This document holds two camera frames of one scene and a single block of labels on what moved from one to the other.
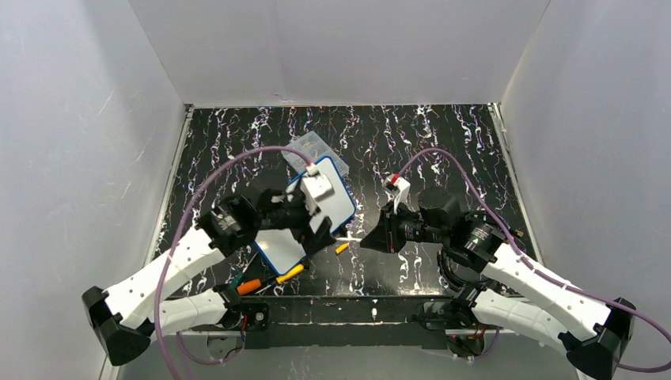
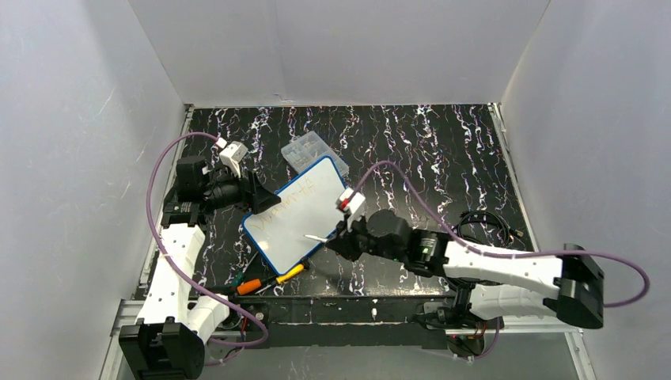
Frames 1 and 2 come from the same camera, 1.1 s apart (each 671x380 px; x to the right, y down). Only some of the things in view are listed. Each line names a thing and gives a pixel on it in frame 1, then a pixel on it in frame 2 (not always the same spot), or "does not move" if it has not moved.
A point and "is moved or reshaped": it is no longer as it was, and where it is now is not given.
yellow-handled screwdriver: (281, 278) does not move
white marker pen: (349, 238) is moved or reshaped
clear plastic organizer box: (314, 147) does not move
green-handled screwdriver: (239, 277) does not move
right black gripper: (392, 230) -> (350, 235)
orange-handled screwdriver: (253, 285) does not move
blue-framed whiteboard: (280, 248) does not move
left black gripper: (306, 217) -> (249, 190)
